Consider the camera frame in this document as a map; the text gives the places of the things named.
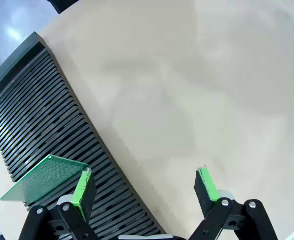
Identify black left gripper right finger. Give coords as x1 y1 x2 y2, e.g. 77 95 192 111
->
187 166 279 240

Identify green perforated PCB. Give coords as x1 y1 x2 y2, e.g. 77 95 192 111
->
0 154 89 203

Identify black slotted PCB rack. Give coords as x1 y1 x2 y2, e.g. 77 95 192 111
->
0 31 166 237

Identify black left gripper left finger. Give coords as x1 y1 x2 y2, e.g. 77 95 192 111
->
18 169 98 240

